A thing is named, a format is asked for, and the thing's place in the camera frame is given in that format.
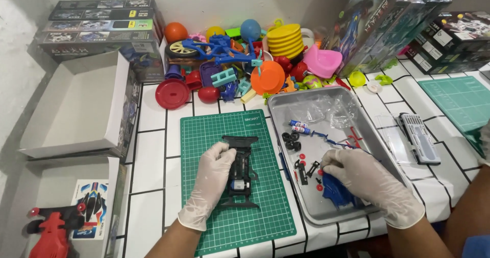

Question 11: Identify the black flat toy kit box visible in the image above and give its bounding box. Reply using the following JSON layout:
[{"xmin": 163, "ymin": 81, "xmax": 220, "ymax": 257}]
[
  {"xmin": 420, "ymin": 11, "xmax": 490, "ymax": 56},
  {"xmin": 405, "ymin": 40, "xmax": 490, "ymax": 76}
]

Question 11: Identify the large dark toy kit box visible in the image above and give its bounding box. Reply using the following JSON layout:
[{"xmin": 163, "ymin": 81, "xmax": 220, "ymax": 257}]
[
  {"xmin": 323, "ymin": 0, "xmax": 426, "ymax": 79},
  {"xmin": 383, "ymin": 0, "xmax": 453, "ymax": 61}
]

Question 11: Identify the lime green plastic cap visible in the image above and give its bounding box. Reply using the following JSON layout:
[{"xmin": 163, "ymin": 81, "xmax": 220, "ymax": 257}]
[{"xmin": 348, "ymin": 71, "xmax": 367, "ymax": 88}]

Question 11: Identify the blue plastic part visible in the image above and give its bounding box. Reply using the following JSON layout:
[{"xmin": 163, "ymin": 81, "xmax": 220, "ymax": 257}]
[{"xmin": 278, "ymin": 152, "xmax": 288, "ymax": 181}]

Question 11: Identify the black toy car chassis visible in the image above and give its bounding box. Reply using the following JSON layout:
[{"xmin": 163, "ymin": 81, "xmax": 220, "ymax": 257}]
[{"xmin": 220, "ymin": 135, "xmax": 261, "ymax": 209}]

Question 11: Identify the red plastic sprue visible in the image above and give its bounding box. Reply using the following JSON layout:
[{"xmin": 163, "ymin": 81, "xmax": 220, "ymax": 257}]
[{"xmin": 346, "ymin": 127, "xmax": 364, "ymax": 150}]

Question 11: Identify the blue toy car shell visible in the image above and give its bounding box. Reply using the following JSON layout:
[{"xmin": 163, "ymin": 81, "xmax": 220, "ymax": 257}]
[{"xmin": 321, "ymin": 171, "xmax": 365, "ymax": 211}]

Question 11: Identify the black toy car kit box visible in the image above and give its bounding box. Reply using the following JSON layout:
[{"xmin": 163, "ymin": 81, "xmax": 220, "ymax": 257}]
[
  {"xmin": 38, "ymin": 42, "xmax": 167, "ymax": 84},
  {"xmin": 53, "ymin": 0, "xmax": 157, "ymax": 10},
  {"xmin": 35, "ymin": 30, "xmax": 161, "ymax": 45},
  {"xmin": 48, "ymin": 8, "xmax": 155, "ymax": 21},
  {"xmin": 41, "ymin": 19, "xmax": 155, "ymax": 33}
]

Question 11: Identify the clear plastic case lid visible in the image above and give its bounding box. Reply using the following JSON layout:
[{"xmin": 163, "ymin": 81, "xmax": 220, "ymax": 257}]
[{"xmin": 374, "ymin": 114, "xmax": 419, "ymax": 165}]

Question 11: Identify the short black plastic part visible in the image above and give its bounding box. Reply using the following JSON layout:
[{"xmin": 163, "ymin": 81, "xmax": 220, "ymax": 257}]
[{"xmin": 306, "ymin": 161, "xmax": 321, "ymax": 178}]

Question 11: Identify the red and black toy car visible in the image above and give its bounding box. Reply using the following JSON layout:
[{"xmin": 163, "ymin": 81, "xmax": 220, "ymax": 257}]
[{"xmin": 26, "ymin": 202, "xmax": 87, "ymax": 258}]

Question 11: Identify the person's right hand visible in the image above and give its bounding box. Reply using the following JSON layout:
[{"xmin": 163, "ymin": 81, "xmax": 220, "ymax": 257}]
[{"xmin": 321, "ymin": 149, "xmax": 426, "ymax": 229}]

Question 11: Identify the green cutting mat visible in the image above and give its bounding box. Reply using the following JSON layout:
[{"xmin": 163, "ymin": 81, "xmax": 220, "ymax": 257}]
[{"xmin": 179, "ymin": 109, "xmax": 298, "ymax": 257}]

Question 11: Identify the blue plastic sprue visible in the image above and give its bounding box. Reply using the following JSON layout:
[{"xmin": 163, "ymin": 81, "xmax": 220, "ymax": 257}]
[{"xmin": 310, "ymin": 130, "xmax": 369, "ymax": 152}]

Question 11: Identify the open white box with toy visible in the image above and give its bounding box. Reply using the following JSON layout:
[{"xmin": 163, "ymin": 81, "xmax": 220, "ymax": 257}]
[{"xmin": 0, "ymin": 156, "xmax": 129, "ymax": 258}]

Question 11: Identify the long black plastic part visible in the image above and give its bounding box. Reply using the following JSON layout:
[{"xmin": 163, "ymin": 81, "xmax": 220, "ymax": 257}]
[{"xmin": 294, "ymin": 159, "xmax": 309, "ymax": 186}]

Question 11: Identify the grey screwdriver set case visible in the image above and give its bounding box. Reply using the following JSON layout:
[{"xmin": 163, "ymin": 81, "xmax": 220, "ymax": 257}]
[{"xmin": 398, "ymin": 112, "xmax": 442, "ymax": 166}]

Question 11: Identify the teal cutting mat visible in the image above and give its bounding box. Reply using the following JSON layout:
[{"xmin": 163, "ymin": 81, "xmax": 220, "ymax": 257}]
[{"xmin": 418, "ymin": 76, "xmax": 490, "ymax": 158}]

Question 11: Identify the person's left hand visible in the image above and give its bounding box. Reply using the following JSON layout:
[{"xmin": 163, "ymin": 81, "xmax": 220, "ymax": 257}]
[{"xmin": 178, "ymin": 142, "xmax": 237, "ymax": 232}]

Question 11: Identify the clear plastic bag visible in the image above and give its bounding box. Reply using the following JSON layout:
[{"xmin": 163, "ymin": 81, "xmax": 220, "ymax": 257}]
[{"xmin": 287, "ymin": 95, "xmax": 359, "ymax": 131}]

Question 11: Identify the metal tray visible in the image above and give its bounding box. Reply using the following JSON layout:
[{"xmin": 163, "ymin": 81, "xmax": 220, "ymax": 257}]
[{"xmin": 267, "ymin": 85, "xmax": 413, "ymax": 226}]

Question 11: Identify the heap of colourful plastic toys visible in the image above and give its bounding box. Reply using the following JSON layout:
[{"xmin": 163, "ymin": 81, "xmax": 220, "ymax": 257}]
[{"xmin": 155, "ymin": 18, "xmax": 351, "ymax": 110}]

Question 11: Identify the empty open white box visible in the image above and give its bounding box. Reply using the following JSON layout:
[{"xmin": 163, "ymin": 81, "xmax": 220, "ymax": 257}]
[{"xmin": 18, "ymin": 51, "xmax": 141, "ymax": 162}]

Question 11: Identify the toy car sticker sheet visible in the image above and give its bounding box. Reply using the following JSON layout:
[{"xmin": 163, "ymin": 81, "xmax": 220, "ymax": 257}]
[{"xmin": 71, "ymin": 179, "xmax": 110, "ymax": 241}]

